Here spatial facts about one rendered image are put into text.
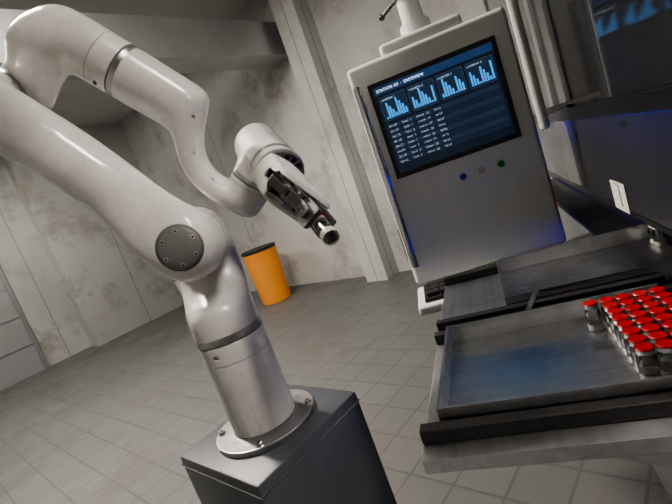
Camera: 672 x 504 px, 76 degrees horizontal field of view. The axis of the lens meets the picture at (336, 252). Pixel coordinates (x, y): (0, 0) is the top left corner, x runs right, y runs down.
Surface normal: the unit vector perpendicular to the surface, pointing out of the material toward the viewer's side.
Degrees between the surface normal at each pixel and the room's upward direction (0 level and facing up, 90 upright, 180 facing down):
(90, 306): 90
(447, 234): 90
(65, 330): 90
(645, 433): 0
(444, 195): 90
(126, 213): 72
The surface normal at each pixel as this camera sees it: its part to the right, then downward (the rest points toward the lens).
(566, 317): -0.29, 0.26
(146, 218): -0.22, -0.21
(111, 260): 0.71, -0.14
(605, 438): -0.33, -0.93
